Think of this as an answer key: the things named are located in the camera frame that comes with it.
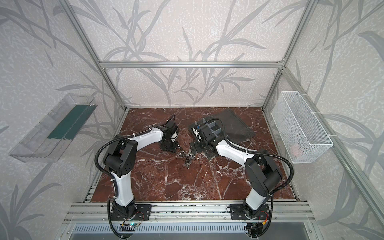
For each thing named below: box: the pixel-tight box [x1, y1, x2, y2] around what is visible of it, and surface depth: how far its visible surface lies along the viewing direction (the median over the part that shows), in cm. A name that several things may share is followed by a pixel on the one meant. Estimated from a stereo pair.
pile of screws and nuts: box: [175, 150, 202, 169], surface depth 94 cm
